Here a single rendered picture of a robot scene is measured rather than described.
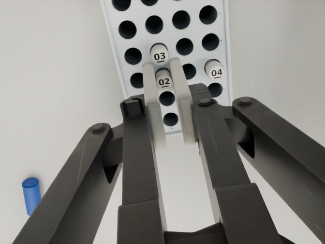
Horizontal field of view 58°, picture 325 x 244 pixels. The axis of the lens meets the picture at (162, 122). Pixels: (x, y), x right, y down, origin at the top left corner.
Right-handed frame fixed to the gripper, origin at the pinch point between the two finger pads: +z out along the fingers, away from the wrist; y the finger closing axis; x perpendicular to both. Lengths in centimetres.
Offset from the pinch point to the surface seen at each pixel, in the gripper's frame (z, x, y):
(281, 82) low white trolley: 7.7, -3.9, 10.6
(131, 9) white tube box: 4.2, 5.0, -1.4
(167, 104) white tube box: 4.5, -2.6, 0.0
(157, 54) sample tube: 2.8, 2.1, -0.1
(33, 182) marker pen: 6.8, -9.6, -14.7
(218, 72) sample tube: 2.8, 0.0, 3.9
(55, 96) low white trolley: 7.7, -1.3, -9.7
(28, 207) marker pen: 6.1, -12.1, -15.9
